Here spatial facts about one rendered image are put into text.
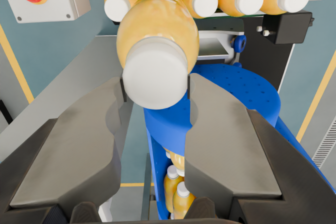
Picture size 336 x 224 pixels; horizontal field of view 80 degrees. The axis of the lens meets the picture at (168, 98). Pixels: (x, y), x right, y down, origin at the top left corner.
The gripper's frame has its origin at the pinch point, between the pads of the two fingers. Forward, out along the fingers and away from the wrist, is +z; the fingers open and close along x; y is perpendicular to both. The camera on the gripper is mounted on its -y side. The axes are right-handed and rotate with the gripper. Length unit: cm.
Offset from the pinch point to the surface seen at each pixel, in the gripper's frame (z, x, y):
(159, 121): 16.9, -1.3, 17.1
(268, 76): 121, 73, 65
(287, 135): 62, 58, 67
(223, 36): 43.0, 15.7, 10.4
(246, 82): 27.9, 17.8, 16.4
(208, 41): 40.2, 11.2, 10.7
